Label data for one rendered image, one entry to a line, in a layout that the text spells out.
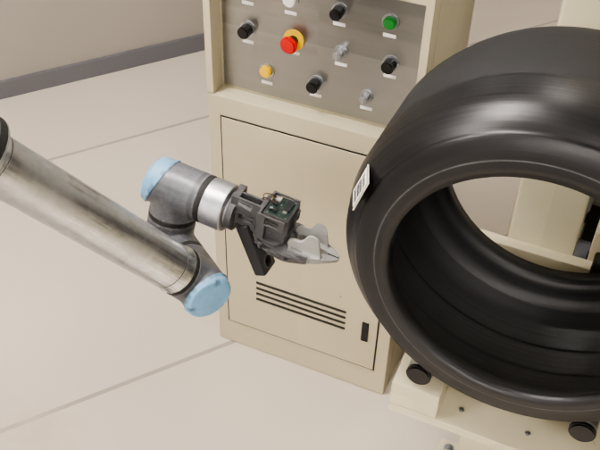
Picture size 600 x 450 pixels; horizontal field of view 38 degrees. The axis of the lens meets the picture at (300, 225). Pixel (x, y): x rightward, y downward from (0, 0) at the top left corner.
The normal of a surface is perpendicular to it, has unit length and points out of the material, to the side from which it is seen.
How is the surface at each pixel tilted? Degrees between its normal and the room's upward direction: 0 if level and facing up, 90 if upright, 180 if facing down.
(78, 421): 0
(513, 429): 0
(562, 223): 90
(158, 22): 90
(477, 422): 0
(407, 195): 85
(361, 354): 90
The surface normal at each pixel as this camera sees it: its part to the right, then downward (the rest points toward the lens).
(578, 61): -0.04, -0.78
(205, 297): 0.54, 0.59
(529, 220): -0.41, 0.58
